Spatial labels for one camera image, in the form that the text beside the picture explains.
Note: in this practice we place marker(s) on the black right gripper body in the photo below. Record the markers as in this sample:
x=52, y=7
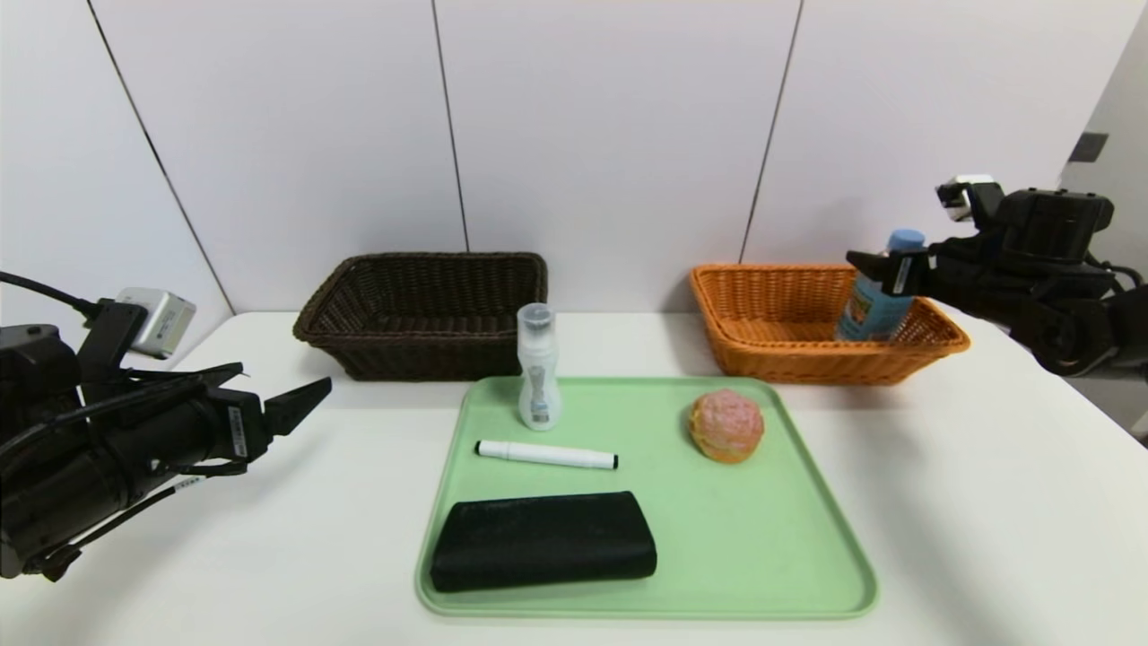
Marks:
x=908, y=272

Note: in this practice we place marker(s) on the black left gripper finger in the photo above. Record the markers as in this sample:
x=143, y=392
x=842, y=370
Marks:
x=291, y=405
x=202, y=375

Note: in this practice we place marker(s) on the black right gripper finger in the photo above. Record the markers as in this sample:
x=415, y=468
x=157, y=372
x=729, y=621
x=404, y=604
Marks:
x=874, y=265

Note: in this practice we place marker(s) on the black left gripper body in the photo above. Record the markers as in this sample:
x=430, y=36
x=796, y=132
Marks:
x=242, y=432

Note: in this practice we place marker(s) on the clear water bottle blue cap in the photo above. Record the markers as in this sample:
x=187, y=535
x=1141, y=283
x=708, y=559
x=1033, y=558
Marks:
x=865, y=314

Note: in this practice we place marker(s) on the pink bread bun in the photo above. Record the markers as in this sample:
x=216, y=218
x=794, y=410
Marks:
x=726, y=426

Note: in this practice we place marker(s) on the white marker with black cap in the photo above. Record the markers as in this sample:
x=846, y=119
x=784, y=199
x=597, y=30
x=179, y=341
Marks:
x=547, y=455

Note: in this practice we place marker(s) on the black fabric pouch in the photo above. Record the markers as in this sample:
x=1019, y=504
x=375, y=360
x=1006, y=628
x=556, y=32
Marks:
x=538, y=538

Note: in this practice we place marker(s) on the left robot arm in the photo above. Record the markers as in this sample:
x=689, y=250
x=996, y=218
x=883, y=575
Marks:
x=81, y=467

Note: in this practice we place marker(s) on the orange wicker basket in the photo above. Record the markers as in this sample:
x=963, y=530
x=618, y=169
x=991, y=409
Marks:
x=780, y=359

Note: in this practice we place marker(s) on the dark brown wicker basket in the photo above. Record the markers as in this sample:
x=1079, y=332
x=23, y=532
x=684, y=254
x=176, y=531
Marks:
x=421, y=359

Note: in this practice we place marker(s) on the small white spray bottle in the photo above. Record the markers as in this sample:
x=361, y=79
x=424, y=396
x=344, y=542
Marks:
x=539, y=395

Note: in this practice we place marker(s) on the light green plastic tray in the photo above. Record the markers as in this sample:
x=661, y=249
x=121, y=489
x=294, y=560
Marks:
x=735, y=538

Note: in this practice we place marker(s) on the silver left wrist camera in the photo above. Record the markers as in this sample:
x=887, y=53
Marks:
x=161, y=321

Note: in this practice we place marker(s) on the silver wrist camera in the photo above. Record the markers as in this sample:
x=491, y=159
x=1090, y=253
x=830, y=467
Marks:
x=961, y=196
x=161, y=321

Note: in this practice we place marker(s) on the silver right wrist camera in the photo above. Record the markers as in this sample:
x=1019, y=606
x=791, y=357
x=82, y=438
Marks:
x=961, y=196

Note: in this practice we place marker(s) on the dark wall bracket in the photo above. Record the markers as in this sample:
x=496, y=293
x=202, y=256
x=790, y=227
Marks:
x=1089, y=147

